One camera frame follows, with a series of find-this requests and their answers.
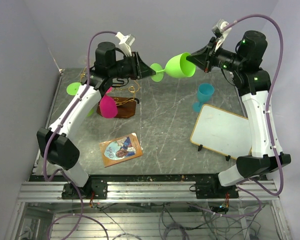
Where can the clear glass hanging on rack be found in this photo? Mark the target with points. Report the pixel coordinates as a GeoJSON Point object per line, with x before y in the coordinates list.
{"type": "Point", "coordinates": [84, 60]}

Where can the aluminium extrusion rail base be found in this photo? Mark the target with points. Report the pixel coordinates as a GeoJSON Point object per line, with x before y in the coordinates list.
{"type": "Point", "coordinates": [134, 192]}

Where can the blue plastic wine glass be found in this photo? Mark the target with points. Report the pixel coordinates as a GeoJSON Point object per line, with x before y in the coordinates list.
{"type": "Point", "coordinates": [204, 94]}

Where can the small framed whiteboard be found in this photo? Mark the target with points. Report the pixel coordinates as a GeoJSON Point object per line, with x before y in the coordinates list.
{"type": "Point", "coordinates": [223, 132]}

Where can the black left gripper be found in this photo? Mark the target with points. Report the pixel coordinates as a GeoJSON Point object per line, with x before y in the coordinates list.
{"type": "Point", "coordinates": [140, 69]}

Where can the pink plastic wine glass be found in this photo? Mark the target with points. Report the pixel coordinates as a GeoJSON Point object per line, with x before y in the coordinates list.
{"type": "Point", "coordinates": [107, 106]}

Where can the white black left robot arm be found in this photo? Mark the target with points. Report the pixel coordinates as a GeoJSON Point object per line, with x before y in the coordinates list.
{"type": "Point", "coordinates": [59, 153]}

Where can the gold wire wine glass rack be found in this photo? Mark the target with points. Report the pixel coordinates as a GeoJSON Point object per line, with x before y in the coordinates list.
{"type": "Point", "coordinates": [126, 100]}

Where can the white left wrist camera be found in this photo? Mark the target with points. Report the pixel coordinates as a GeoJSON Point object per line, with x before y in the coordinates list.
{"type": "Point", "coordinates": [125, 43]}

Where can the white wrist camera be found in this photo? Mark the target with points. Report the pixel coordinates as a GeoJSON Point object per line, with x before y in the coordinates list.
{"type": "Point", "coordinates": [125, 43]}
{"type": "Point", "coordinates": [220, 32]}

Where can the Othello picture book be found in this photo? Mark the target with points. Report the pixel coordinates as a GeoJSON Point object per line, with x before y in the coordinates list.
{"type": "Point", "coordinates": [120, 149]}

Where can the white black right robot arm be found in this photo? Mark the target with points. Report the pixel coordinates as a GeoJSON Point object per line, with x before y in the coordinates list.
{"type": "Point", "coordinates": [255, 87]}

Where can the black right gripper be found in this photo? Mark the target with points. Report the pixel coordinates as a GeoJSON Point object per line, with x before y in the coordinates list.
{"type": "Point", "coordinates": [205, 61]}

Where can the light green plastic wine glass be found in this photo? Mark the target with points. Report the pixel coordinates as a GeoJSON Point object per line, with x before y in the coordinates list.
{"type": "Point", "coordinates": [73, 88]}

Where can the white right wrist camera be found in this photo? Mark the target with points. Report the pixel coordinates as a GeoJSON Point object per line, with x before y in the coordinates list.
{"type": "Point", "coordinates": [220, 32]}

